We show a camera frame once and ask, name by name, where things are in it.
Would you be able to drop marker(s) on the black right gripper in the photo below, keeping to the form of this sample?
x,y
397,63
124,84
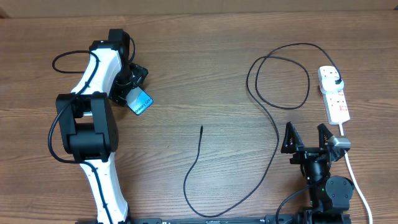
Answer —
x,y
303,152

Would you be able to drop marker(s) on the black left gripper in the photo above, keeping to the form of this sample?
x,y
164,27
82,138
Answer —
x,y
138,73

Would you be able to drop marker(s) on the blue smartphone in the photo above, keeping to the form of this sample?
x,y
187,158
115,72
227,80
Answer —
x,y
138,101

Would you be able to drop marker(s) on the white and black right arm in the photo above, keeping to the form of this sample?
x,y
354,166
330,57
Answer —
x,y
329,194

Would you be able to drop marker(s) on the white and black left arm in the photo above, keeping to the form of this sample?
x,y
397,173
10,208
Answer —
x,y
87,124

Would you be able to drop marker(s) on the white charger adapter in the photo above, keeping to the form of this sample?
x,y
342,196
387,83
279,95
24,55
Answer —
x,y
331,84

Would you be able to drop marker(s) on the white power strip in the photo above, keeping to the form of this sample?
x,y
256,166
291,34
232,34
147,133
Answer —
x,y
335,103

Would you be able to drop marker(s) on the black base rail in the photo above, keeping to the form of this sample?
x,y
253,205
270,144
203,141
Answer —
x,y
268,219

